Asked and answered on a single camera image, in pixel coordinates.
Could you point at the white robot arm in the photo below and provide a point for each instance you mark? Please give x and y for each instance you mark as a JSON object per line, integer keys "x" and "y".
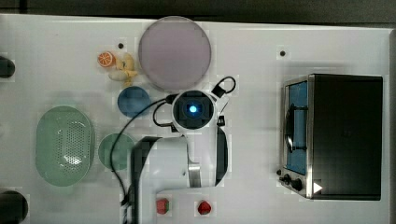
{"x": 197, "y": 158}

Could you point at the green oval strainer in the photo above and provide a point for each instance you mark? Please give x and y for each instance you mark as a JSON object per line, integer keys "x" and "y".
{"x": 64, "y": 146}

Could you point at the purple round plate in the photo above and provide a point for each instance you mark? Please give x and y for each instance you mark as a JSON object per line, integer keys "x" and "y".
{"x": 175, "y": 53}

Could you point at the green mug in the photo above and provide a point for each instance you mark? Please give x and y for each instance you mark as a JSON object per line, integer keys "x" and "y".
{"x": 120, "y": 152}

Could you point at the yellow plush chick toy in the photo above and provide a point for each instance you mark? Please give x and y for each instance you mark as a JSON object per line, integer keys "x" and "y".
{"x": 125, "y": 71}

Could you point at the red strawberry toy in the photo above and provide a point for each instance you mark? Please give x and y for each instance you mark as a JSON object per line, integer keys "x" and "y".
{"x": 204, "y": 208}

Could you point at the green-red strawberry toy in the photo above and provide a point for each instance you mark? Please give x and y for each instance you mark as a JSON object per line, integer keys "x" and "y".
{"x": 162, "y": 206}

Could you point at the orange slice toy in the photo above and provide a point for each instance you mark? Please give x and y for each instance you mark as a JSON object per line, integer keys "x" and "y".
{"x": 106, "y": 59}

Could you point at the black toaster oven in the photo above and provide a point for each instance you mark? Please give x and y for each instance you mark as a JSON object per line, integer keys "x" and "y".
{"x": 332, "y": 137}

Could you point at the black table-edge clamp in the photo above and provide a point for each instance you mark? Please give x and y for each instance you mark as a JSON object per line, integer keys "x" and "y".
{"x": 7, "y": 67}

